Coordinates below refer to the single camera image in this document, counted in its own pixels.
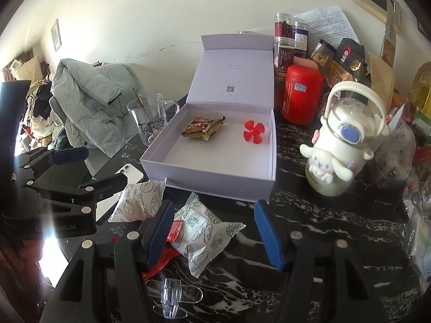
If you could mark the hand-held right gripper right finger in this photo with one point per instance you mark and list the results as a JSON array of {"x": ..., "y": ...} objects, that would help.
[{"x": 269, "y": 239}]

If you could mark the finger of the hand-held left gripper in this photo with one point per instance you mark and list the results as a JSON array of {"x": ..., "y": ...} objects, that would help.
[
  {"x": 69, "y": 156},
  {"x": 111, "y": 183}
]

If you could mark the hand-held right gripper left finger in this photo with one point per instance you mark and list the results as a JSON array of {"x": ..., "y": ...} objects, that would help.
[{"x": 157, "y": 234}]

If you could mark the red snack packet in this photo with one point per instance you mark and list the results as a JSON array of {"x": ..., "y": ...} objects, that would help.
[{"x": 166, "y": 255}]

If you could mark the white bread packet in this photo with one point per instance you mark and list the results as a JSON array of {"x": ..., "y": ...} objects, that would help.
[
  {"x": 205, "y": 239},
  {"x": 138, "y": 202}
]

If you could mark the lavender gift box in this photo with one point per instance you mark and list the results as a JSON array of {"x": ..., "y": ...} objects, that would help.
[{"x": 232, "y": 70}]

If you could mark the small red sachet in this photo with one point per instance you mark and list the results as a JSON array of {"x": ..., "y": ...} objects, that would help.
[{"x": 175, "y": 230}]

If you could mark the white smartphone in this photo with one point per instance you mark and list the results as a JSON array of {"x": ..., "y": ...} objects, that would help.
[{"x": 129, "y": 175}]

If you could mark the pale green puffer jacket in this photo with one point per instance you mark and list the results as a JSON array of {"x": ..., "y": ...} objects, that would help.
[{"x": 87, "y": 101}]

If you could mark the clear plastic stand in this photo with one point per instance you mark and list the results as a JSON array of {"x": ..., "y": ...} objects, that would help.
[{"x": 171, "y": 292}]

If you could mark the pile of clothes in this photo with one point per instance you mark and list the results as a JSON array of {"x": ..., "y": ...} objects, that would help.
[{"x": 37, "y": 104}]

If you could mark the glass mug with cartoon print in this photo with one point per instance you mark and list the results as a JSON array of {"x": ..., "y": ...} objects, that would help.
[{"x": 148, "y": 124}]

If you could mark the brown stick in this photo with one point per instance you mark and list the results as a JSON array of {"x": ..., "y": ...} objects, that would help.
[{"x": 137, "y": 99}]

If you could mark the brown snack packet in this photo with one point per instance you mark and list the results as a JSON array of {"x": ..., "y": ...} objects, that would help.
[{"x": 202, "y": 126}]

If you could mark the white cartoon water bottle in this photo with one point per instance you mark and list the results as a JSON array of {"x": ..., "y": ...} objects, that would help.
[{"x": 336, "y": 141}]

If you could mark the red canister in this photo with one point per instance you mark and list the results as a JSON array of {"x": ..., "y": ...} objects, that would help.
[{"x": 301, "y": 97}]

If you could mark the clear plastic bag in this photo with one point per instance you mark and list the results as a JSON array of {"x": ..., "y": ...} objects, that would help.
[{"x": 394, "y": 154}]

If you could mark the pile of colourful packets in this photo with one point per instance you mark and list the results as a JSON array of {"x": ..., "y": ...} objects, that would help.
[{"x": 421, "y": 208}]

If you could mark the black and gold snack bag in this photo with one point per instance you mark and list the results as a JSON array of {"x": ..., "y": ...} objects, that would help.
[{"x": 338, "y": 72}]

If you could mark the pink container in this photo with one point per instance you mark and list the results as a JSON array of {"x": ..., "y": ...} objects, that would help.
[{"x": 304, "y": 61}]

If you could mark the clear jar with dark label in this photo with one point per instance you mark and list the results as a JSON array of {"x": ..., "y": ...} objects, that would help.
[{"x": 284, "y": 53}]

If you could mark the clear jar with snack sticks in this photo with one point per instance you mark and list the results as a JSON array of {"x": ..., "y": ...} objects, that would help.
[{"x": 321, "y": 53}]

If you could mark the brown paper bag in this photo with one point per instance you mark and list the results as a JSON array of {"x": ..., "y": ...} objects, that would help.
[{"x": 380, "y": 77}]

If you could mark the black snack bag red label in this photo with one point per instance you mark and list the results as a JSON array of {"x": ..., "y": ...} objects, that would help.
[{"x": 352, "y": 55}]

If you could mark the clear jar with purple label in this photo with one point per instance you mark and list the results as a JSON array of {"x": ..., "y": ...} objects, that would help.
[{"x": 302, "y": 40}]

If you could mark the clear jar with red contents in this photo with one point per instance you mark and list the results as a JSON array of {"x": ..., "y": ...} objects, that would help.
[{"x": 283, "y": 25}]

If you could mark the gold glitter object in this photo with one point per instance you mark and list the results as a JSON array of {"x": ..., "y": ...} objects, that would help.
[{"x": 422, "y": 87}]

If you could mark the printed paper sheet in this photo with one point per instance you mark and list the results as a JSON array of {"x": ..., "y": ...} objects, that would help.
[{"x": 330, "y": 23}]

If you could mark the hanging paper scroll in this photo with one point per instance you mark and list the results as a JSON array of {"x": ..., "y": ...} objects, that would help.
[{"x": 392, "y": 30}]

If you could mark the small wall picture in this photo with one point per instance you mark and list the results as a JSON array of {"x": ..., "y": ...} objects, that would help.
[{"x": 56, "y": 35}]

